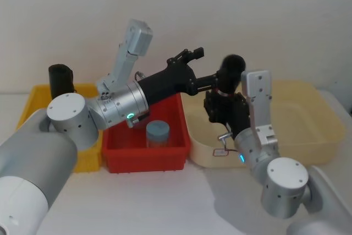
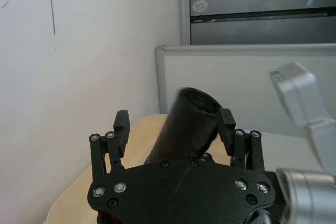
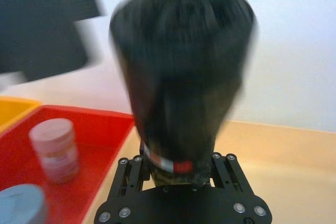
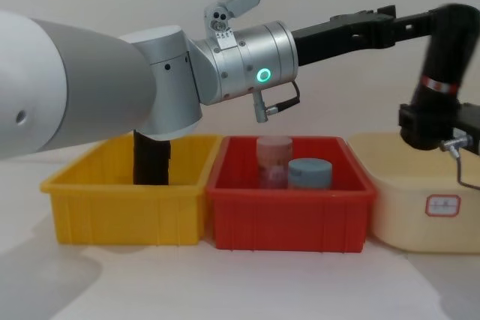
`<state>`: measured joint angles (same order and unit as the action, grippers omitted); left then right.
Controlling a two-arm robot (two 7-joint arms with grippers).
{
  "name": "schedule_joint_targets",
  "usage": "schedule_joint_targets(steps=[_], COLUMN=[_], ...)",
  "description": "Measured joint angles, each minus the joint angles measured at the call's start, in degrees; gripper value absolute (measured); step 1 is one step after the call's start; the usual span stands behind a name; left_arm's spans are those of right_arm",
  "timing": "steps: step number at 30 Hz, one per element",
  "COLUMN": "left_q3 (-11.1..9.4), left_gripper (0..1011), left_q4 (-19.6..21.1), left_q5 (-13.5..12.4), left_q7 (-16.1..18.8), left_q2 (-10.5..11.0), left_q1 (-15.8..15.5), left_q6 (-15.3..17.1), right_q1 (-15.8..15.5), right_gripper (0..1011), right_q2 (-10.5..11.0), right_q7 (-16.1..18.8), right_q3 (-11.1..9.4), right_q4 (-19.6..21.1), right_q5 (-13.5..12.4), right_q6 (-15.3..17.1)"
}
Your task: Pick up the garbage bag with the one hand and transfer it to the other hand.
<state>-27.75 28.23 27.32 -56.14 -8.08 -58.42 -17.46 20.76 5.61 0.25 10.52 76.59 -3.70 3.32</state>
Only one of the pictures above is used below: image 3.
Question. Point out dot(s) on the black ribbed block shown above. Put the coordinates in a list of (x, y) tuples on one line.
[(42, 32)]

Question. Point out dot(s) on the red plastic tray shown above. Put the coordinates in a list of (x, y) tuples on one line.
[(99, 140)]

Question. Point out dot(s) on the black pouch with red-white label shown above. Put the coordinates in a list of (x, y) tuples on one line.
[(183, 64)]

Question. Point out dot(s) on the grey round can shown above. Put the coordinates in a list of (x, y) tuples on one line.
[(19, 205)]

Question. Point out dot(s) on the yellow plastic tray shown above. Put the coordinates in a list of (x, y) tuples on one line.
[(15, 108)]

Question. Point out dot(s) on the pink jar with lid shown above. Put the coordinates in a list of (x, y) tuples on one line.
[(56, 153)]

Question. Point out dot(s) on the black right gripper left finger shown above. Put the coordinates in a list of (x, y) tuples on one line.
[(131, 174)]

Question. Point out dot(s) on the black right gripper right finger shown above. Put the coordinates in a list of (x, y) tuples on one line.
[(231, 174)]

